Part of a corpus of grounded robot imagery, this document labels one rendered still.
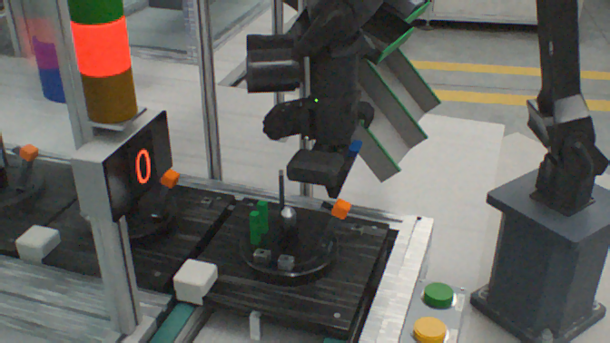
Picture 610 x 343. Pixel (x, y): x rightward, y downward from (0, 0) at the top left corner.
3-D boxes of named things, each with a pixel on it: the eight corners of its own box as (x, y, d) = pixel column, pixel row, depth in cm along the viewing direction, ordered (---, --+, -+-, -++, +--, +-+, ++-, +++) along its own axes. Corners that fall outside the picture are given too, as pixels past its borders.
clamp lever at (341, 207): (332, 243, 93) (352, 202, 89) (329, 251, 91) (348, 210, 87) (309, 231, 93) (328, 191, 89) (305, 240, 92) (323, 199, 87)
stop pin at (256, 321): (263, 335, 88) (262, 312, 86) (260, 341, 87) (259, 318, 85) (253, 332, 88) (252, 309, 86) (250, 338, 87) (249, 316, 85)
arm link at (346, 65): (369, 22, 79) (291, 25, 79) (378, 38, 74) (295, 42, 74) (368, 76, 83) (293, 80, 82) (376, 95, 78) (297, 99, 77)
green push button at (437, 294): (455, 296, 90) (457, 284, 89) (450, 315, 87) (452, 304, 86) (425, 289, 91) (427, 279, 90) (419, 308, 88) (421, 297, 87)
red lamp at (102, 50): (141, 61, 67) (134, 13, 64) (113, 79, 63) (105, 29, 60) (98, 55, 68) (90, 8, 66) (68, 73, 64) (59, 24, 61)
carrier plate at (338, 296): (389, 233, 103) (390, 222, 102) (348, 341, 83) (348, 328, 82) (244, 206, 109) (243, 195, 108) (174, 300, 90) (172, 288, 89)
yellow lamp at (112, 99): (147, 106, 69) (141, 62, 67) (121, 127, 65) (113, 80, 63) (105, 100, 71) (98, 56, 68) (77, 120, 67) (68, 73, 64)
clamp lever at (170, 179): (168, 210, 100) (181, 173, 96) (162, 218, 98) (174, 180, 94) (147, 199, 100) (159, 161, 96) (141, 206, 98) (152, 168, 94)
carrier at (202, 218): (236, 205, 110) (231, 137, 103) (164, 298, 90) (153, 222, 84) (108, 181, 116) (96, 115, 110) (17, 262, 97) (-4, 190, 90)
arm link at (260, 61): (344, -18, 77) (241, -13, 77) (354, 3, 70) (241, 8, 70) (344, 73, 83) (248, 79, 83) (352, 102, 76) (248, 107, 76)
